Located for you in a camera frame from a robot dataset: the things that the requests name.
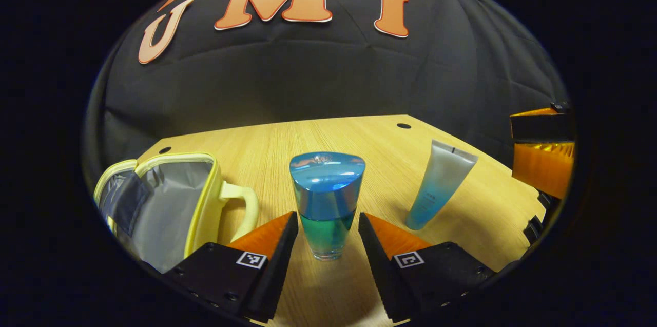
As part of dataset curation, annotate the blue capped glass bottle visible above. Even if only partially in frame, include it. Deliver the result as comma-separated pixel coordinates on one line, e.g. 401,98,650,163
289,151,366,262

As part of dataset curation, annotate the black backdrop cloth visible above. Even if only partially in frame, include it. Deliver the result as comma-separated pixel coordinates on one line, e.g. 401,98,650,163
82,0,570,189

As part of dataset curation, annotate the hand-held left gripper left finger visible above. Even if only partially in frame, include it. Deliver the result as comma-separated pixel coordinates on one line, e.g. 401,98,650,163
164,211,299,323

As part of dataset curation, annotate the pale yellow suitcase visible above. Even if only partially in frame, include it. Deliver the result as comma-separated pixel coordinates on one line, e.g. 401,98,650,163
93,151,260,274

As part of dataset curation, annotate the translucent blue cream tube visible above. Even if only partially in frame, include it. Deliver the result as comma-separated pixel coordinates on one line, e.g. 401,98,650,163
405,140,479,231

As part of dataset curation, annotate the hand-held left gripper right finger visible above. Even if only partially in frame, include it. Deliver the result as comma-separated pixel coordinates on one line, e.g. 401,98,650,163
358,213,496,323

